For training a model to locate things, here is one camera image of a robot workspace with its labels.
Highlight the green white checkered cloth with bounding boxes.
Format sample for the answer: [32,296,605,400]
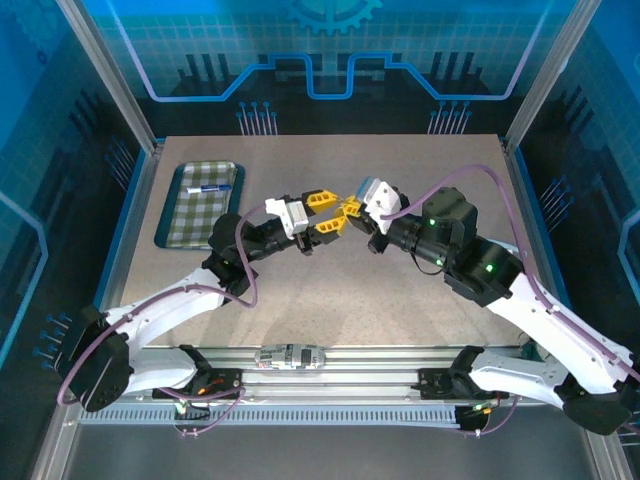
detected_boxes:
[164,160,237,247]

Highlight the teal plastic tray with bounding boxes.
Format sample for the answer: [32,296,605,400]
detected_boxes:
[153,159,247,250]

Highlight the grey metal front panel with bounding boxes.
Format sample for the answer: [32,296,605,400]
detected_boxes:
[62,422,594,480]

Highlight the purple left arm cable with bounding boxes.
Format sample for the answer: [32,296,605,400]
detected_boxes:
[57,204,271,440]

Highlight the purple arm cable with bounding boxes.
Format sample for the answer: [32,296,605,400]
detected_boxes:
[382,164,640,439]
[57,204,271,440]

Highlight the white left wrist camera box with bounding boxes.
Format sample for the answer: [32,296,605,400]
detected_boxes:
[263,197,309,235]

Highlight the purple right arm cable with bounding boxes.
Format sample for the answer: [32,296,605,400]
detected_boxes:
[382,164,640,439]

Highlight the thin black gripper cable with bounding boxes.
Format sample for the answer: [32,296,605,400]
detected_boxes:
[408,248,447,277]

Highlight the aluminium table side rail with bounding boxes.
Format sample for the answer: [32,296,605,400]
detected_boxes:
[99,140,165,321]
[501,137,571,321]

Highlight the printed label on rail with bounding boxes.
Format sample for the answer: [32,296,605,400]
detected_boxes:
[254,343,328,372]

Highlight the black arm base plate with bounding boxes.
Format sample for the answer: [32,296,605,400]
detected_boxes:
[417,367,510,401]
[152,368,247,401]

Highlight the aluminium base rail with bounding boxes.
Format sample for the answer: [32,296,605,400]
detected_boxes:
[64,344,566,416]

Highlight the aluminium frame post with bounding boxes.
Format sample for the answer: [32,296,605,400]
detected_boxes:
[502,0,604,154]
[54,0,164,154]

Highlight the small wired connector board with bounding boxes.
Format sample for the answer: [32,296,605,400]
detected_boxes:
[172,394,212,419]
[455,402,495,434]

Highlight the grey slotted cable duct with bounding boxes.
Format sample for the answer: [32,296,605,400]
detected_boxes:
[78,405,464,427]

